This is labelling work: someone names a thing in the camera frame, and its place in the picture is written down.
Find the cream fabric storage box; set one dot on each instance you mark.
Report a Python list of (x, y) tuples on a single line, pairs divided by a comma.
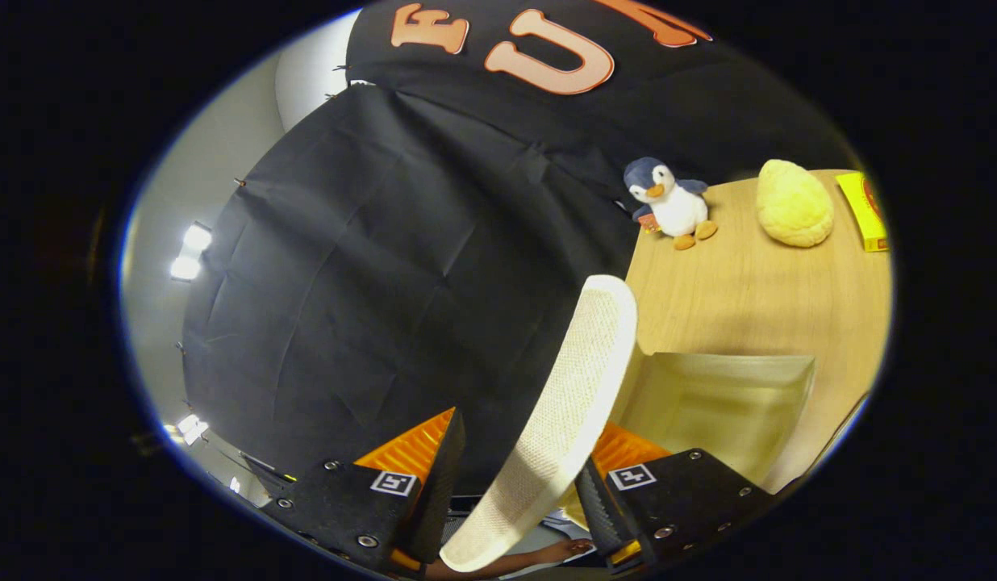
[(571, 387)]

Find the yellow book red circle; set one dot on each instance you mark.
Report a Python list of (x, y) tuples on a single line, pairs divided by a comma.
[(865, 214)]

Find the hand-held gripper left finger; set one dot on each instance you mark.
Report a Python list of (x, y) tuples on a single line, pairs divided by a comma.
[(446, 476)]

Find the ceiling light strip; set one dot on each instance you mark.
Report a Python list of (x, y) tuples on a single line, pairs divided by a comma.
[(190, 252), (192, 428)]

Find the yellow round plush bun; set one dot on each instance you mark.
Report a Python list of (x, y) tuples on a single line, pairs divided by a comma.
[(793, 206)]

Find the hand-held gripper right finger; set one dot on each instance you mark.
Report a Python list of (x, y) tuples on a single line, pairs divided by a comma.
[(599, 516)]

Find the penguin plush toy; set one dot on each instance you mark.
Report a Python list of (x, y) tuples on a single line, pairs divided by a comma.
[(676, 210)]

